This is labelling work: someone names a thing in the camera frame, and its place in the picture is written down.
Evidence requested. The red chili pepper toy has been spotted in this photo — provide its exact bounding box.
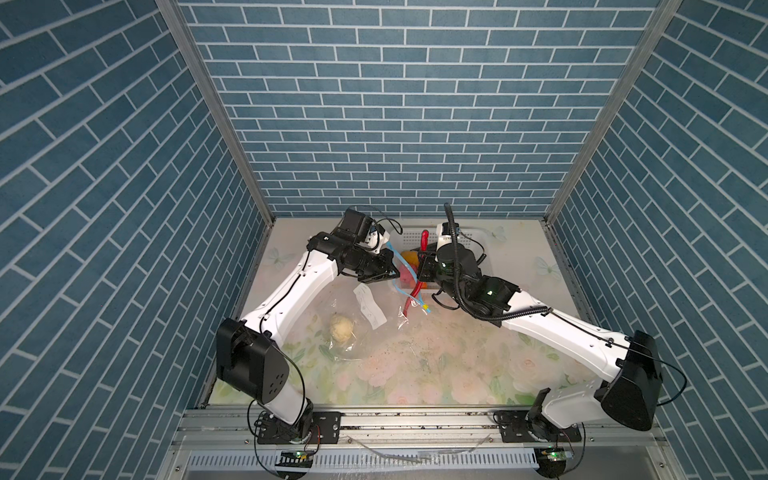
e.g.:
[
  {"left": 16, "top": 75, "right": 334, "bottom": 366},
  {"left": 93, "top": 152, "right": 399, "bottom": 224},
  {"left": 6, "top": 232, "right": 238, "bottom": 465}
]
[{"left": 403, "top": 230, "right": 429, "bottom": 317}]

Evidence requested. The clear zip top bag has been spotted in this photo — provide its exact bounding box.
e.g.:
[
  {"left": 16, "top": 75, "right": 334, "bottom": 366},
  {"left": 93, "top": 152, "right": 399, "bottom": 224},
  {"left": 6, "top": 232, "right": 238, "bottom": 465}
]
[{"left": 293, "top": 250, "right": 436, "bottom": 390}]

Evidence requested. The cream white bun toy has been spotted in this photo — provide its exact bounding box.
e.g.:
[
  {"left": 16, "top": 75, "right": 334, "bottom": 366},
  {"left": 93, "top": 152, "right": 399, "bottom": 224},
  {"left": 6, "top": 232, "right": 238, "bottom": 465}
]
[{"left": 330, "top": 314, "right": 356, "bottom": 345}]

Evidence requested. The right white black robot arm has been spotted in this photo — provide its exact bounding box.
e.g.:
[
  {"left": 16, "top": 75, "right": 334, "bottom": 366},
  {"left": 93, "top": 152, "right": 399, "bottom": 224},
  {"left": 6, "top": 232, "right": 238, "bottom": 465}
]
[{"left": 418, "top": 242, "right": 663, "bottom": 441}]

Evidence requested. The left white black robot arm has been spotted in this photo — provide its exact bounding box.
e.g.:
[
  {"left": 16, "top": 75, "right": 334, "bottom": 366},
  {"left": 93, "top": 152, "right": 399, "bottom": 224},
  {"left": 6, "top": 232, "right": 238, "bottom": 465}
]
[{"left": 215, "top": 230, "right": 399, "bottom": 441}]

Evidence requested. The yellow potato toy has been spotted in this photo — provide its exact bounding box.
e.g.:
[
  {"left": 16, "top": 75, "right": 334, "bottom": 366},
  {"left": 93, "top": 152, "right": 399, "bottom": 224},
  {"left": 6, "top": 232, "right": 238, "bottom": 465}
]
[{"left": 401, "top": 251, "right": 420, "bottom": 271}]

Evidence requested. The white plastic mesh basket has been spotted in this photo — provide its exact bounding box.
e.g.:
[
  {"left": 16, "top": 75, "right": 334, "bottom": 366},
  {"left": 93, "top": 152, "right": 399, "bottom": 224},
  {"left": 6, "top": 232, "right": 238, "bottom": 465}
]
[{"left": 390, "top": 225, "right": 491, "bottom": 267}]

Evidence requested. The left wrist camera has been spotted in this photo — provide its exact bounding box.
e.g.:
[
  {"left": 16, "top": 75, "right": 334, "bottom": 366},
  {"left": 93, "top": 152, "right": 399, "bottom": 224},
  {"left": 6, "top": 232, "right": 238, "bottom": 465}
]
[{"left": 332, "top": 208, "right": 389, "bottom": 254}]

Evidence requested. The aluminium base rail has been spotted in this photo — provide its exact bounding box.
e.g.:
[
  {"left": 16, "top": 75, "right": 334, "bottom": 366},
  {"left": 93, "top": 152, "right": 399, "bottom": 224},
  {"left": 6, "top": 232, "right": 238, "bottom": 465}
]
[{"left": 159, "top": 405, "right": 683, "bottom": 479}]

